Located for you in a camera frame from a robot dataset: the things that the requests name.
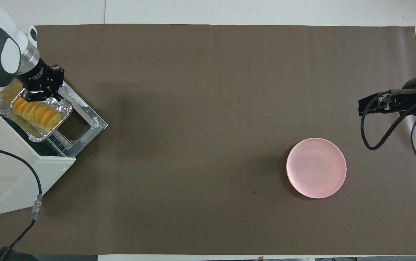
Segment pink round plate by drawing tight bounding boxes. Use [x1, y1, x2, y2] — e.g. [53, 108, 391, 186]
[286, 138, 347, 199]

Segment brown table mat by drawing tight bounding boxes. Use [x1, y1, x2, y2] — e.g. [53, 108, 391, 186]
[0, 24, 416, 255]

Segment glass oven door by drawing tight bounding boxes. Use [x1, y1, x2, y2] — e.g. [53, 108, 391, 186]
[57, 82, 108, 157]

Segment oven wire rack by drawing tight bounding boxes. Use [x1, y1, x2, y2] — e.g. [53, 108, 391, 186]
[41, 129, 76, 157]

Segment aluminium foil tray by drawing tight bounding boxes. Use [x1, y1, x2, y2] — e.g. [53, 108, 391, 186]
[0, 86, 73, 142]

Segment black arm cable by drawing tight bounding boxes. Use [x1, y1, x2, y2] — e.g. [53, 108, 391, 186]
[360, 92, 416, 151]
[0, 144, 44, 254]

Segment cream toaster oven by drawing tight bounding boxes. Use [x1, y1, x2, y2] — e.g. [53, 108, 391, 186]
[0, 82, 77, 217]

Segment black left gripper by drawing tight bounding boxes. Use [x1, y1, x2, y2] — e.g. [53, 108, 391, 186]
[15, 58, 65, 103]

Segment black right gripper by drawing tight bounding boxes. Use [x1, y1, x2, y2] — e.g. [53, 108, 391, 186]
[358, 75, 416, 116]

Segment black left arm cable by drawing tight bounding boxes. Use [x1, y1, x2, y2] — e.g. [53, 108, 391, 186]
[0, 144, 44, 254]

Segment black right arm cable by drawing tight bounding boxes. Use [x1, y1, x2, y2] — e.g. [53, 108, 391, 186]
[360, 92, 416, 151]

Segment yellow sliced bread loaf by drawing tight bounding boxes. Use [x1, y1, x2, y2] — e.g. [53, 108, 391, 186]
[11, 96, 65, 133]

